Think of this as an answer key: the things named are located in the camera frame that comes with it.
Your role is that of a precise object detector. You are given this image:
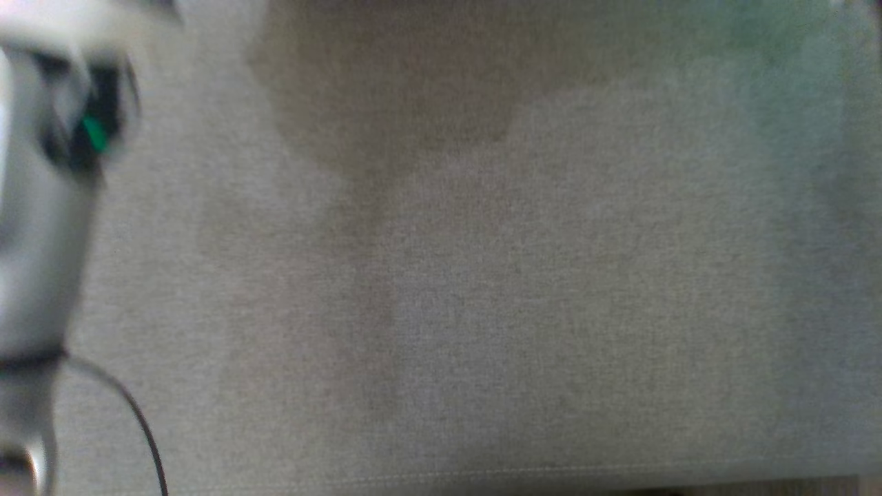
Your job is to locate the large grey sofa seat cushion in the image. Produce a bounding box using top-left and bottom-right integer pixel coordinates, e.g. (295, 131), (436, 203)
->
(0, 0), (882, 496)

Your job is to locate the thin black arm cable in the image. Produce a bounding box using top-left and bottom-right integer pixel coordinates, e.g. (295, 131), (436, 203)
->
(61, 353), (170, 496)

